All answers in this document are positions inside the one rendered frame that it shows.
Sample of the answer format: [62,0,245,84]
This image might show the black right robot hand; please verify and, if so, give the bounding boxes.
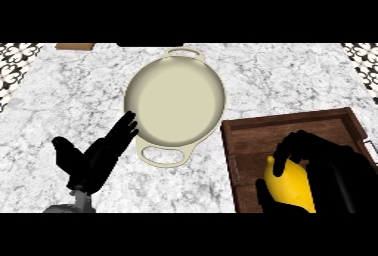
[254,129,378,214]

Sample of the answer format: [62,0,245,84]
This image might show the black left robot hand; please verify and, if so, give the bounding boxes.
[50,110,140,196]

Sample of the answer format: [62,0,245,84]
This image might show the yellow lemon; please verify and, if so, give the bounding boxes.
[262,155,317,214]

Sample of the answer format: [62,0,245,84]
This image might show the brown wooden tray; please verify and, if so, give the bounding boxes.
[220,107,370,214]

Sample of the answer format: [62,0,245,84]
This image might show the cream oval pot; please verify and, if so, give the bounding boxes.
[122,47,227,168]

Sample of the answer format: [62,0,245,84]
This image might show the brown wooden block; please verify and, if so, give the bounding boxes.
[54,42,96,52]

